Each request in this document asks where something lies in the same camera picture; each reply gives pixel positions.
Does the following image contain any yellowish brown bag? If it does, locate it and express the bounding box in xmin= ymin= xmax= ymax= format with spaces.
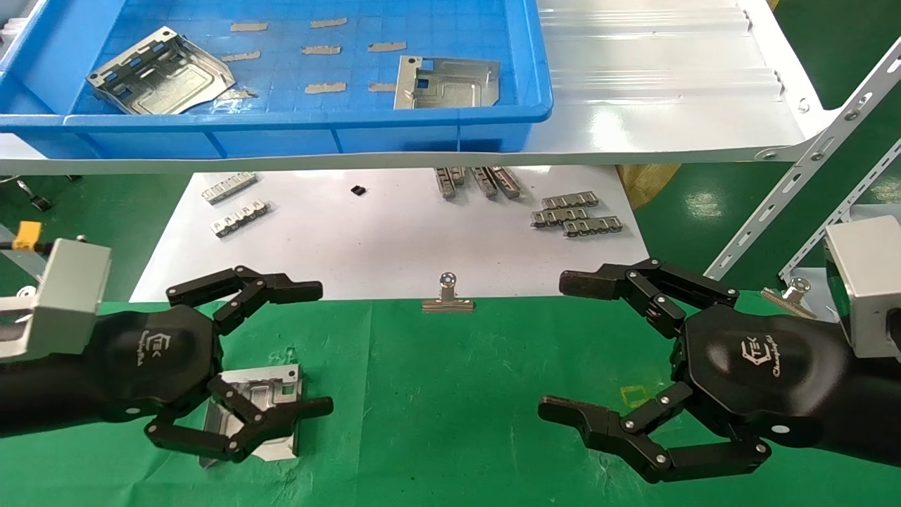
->
xmin=617 ymin=164 xmax=682 ymax=211

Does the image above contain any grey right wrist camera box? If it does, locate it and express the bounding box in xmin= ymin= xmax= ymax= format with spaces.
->
xmin=823 ymin=215 xmax=901 ymax=361

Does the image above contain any yellow cable connector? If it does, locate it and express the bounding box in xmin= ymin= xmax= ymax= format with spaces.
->
xmin=13 ymin=221 xmax=44 ymax=253

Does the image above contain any white plastic container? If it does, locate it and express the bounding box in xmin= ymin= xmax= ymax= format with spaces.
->
xmin=0 ymin=0 xmax=47 ymax=71

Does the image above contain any white perforated angle bar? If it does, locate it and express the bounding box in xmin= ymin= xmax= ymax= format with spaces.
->
xmin=704 ymin=35 xmax=901 ymax=282
xmin=778 ymin=137 xmax=901 ymax=284

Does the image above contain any grey metal frame bar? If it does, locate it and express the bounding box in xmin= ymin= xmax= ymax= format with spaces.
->
xmin=0 ymin=224 xmax=50 ymax=284

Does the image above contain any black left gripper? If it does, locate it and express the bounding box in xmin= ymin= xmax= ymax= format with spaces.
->
xmin=88 ymin=265 xmax=334 ymax=463

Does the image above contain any blue plastic tray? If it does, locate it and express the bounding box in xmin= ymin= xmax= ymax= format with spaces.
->
xmin=0 ymin=0 xmax=555 ymax=160

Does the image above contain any white paper sheet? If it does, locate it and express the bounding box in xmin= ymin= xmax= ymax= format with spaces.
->
xmin=130 ymin=166 xmax=652 ymax=303

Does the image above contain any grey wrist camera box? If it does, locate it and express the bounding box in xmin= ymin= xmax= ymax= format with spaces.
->
xmin=823 ymin=215 xmax=901 ymax=361
xmin=0 ymin=238 xmax=113 ymax=364

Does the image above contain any green table cloth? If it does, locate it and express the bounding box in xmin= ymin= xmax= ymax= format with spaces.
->
xmin=0 ymin=290 xmax=901 ymax=507

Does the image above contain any curved-edge sheet metal part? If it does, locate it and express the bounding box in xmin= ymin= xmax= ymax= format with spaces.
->
xmin=199 ymin=363 xmax=305 ymax=469

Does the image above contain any white shelf board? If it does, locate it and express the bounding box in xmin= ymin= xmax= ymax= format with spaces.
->
xmin=0 ymin=0 xmax=840 ymax=176

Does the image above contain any black metal caster foot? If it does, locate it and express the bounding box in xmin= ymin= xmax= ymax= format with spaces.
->
xmin=14 ymin=176 xmax=54 ymax=213

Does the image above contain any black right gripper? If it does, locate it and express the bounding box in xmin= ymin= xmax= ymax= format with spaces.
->
xmin=538 ymin=258 xmax=852 ymax=484

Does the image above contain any bent sheet metal part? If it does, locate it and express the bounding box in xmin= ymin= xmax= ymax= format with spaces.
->
xmin=86 ymin=27 xmax=237 ymax=115

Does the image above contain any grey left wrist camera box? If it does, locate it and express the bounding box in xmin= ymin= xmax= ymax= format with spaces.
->
xmin=0 ymin=238 xmax=113 ymax=364

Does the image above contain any flat sheet metal part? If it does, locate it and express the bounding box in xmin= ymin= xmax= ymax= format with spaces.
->
xmin=394 ymin=56 xmax=500 ymax=111

